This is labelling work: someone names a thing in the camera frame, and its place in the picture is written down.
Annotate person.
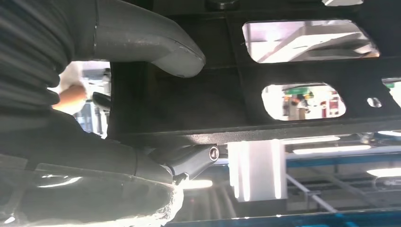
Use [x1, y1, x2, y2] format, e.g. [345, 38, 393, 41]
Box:
[50, 62, 88, 116]

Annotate ceiling light strip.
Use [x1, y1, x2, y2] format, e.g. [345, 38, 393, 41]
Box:
[366, 167, 401, 178]
[178, 179, 214, 190]
[293, 144, 372, 156]
[282, 136, 340, 145]

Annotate white square pillar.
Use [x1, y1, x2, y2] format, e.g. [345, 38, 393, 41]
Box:
[227, 139, 288, 203]

